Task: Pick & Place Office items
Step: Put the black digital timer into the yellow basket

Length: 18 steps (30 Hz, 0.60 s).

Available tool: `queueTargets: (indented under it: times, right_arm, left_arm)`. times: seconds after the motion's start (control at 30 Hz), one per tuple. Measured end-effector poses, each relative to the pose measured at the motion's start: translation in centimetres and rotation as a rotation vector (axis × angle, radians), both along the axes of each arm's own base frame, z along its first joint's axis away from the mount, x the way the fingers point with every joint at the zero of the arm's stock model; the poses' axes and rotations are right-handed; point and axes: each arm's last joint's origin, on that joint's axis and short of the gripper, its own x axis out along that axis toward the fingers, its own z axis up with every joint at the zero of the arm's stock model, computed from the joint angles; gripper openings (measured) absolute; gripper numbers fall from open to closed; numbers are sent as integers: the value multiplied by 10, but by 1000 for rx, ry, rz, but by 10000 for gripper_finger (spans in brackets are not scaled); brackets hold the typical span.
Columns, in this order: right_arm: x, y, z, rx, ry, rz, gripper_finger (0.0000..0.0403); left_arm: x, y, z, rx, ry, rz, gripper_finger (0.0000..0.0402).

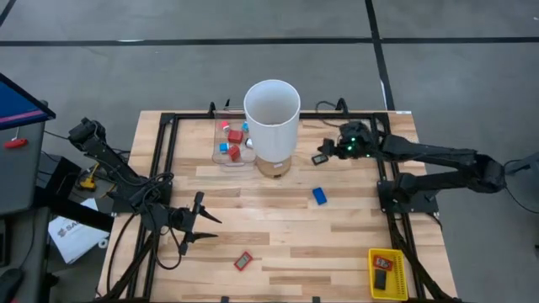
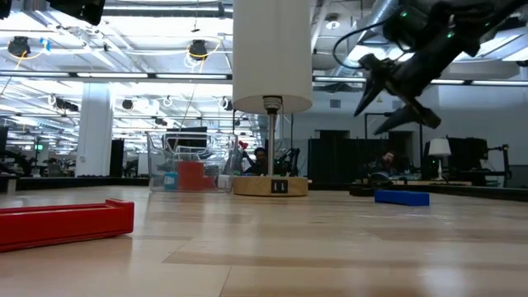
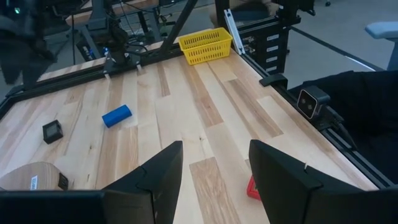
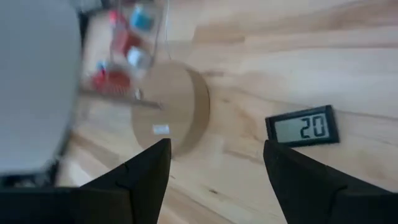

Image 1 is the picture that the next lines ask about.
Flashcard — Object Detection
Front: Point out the yellow tool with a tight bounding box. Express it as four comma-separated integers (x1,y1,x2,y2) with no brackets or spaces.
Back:
77,163,100,193

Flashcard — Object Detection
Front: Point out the black floor cable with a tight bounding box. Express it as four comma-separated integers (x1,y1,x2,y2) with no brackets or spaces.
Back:
500,153,539,215

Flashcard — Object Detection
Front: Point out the red digital clock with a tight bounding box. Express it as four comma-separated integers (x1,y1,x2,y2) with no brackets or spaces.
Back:
233,251,254,272
372,255,394,272

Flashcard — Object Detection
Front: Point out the black aluminium table frame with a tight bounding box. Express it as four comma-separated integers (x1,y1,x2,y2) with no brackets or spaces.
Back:
99,98,462,303

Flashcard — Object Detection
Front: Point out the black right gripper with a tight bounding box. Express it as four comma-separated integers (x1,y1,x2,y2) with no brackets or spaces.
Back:
318,120,380,160

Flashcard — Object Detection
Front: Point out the white paper box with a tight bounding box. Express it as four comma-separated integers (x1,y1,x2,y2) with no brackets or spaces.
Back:
47,198,111,265

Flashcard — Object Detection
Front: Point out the clear plastic bin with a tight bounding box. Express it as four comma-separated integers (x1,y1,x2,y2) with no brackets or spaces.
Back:
210,104,258,168

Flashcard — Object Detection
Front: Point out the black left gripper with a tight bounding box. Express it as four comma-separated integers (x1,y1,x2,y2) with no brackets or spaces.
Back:
168,192,223,257

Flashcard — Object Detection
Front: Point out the red handle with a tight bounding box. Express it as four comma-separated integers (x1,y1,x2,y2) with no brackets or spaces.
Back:
3,137,29,150

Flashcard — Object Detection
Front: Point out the white table lamp wooden base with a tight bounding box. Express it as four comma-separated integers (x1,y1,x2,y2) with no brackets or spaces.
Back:
243,78,302,179

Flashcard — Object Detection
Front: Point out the grey cabinet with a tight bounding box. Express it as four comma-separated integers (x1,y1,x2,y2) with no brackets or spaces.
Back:
0,120,47,216

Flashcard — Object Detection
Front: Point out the monitor with blue screen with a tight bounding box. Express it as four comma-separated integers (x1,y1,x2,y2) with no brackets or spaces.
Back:
0,72,57,130

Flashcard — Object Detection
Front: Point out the yellow plastic basket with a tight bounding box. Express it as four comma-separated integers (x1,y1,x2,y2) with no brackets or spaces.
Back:
367,247,409,302

